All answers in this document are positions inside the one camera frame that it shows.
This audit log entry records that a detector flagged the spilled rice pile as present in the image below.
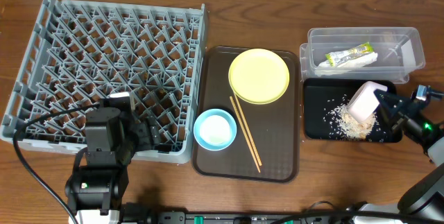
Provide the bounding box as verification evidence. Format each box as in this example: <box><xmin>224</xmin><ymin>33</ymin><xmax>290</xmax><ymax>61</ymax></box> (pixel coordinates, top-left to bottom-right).
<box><xmin>322</xmin><ymin>94</ymin><xmax>388</xmax><ymax>142</ymax></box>

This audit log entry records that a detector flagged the brown serving tray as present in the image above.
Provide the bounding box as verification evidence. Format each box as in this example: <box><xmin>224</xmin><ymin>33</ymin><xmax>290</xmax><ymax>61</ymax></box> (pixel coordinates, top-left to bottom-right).
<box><xmin>191</xmin><ymin>46</ymin><xmax>300</xmax><ymax>183</ymax></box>

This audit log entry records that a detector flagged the white paper cup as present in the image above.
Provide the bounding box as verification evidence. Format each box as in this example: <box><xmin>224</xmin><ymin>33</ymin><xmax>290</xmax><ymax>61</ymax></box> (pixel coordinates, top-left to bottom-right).
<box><xmin>199</xmin><ymin>115</ymin><xmax>231</xmax><ymax>146</ymax></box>

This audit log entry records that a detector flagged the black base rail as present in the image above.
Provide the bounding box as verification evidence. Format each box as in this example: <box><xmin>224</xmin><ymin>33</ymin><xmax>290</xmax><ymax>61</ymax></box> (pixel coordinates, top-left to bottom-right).
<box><xmin>121</xmin><ymin>203</ymin><xmax>348</xmax><ymax>224</ymax></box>

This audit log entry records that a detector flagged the wooden chopstick right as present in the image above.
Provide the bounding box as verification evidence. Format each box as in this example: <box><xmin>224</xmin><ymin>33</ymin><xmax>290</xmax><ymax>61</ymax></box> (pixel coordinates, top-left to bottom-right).
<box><xmin>234</xmin><ymin>94</ymin><xmax>262</xmax><ymax>167</ymax></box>

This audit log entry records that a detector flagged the black waste tray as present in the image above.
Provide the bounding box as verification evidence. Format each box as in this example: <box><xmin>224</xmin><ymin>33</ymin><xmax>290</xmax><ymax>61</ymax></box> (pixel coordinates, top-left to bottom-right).
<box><xmin>303</xmin><ymin>78</ymin><xmax>402</xmax><ymax>143</ymax></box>

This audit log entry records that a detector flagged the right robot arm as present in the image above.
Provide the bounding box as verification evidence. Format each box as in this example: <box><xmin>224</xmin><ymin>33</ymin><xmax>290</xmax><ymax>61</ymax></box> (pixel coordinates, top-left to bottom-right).
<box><xmin>359</xmin><ymin>85</ymin><xmax>443</xmax><ymax>221</ymax></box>

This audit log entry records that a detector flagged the clear plastic bin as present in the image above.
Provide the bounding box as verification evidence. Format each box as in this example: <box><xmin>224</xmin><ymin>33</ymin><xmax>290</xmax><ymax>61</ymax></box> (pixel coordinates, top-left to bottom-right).
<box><xmin>300</xmin><ymin>27</ymin><xmax>426</xmax><ymax>84</ymax></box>

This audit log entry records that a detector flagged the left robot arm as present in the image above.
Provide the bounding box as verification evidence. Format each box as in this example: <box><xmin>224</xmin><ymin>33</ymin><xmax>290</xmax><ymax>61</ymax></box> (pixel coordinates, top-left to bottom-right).
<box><xmin>65</xmin><ymin>93</ymin><xmax>161</xmax><ymax>223</ymax></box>

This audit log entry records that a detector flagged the yellow plate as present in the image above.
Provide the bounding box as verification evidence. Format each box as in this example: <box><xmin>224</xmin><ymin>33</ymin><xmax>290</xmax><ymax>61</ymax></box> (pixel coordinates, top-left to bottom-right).
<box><xmin>228</xmin><ymin>49</ymin><xmax>290</xmax><ymax>105</ymax></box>

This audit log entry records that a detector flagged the blue bowl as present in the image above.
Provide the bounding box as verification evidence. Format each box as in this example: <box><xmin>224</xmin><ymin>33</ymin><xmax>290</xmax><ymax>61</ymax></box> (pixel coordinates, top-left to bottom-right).
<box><xmin>194</xmin><ymin>109</ymin><xmax>237</xmax><ymax>151</ymax></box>

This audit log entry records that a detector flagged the wooden chopstick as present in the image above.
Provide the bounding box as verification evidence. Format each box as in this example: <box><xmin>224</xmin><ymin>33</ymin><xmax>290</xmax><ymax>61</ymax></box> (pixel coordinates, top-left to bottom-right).
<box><xmin>229</xmin><ymin>96</ymin><xmax>261</xmax><ymax>173</ymax></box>
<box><xmin>234</xmin><ymin>94</ymin><xmax>262</xmax><ymax>167</ymax></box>

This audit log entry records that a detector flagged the white bowl with rice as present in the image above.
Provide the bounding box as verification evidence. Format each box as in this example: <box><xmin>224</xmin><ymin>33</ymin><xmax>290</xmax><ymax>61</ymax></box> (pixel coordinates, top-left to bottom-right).
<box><xmin>346</xmin><ymin>81</ymin><xmax>388</xmax><ymax>123</ymax></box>

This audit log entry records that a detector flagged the green snack wrapper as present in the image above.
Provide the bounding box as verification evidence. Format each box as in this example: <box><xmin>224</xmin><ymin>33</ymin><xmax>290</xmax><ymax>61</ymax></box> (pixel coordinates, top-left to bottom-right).
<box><xmin>325</xmin><ymin>42</ymin><xmax>374</xmax><ymax>67</ymax></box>

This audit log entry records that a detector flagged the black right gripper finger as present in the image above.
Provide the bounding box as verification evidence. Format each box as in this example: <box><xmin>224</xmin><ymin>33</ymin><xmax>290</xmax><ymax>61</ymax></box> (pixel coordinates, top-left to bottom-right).
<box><xmin>379</xmin><ymin>103</ymin><xmax>398</xmax><ymax>122</ymax></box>
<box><xmin>374</xmin><ymin>89</ymin><xmax>402</xmax><ymax>103</ymax></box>

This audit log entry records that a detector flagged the wooden chopstick left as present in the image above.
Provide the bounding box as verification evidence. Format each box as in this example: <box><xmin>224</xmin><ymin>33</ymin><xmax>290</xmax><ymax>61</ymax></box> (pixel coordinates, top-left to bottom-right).
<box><xmin>229</xmin><ymin>96</ymin><xmax>261</xmax><ymax>173</ymax></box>

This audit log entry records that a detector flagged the grey plastic dish rack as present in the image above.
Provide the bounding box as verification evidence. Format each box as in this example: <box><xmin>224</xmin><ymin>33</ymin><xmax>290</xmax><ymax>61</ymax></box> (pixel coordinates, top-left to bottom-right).
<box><xmin>1</xmin><ymin>0</ymin><xmax>208</xmax><ymax>164</ymax></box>

